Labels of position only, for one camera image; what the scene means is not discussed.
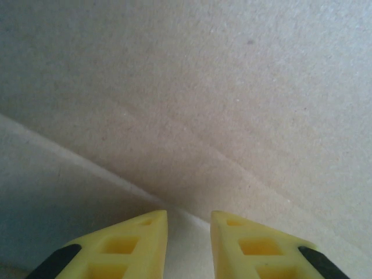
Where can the brown cardboard paper box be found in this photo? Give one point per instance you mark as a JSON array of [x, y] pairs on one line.
[[203, 101]]

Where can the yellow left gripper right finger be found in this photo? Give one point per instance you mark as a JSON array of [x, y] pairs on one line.
[[229, 241]]

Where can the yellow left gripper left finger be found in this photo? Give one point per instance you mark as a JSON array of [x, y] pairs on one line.
[[139, 232]]

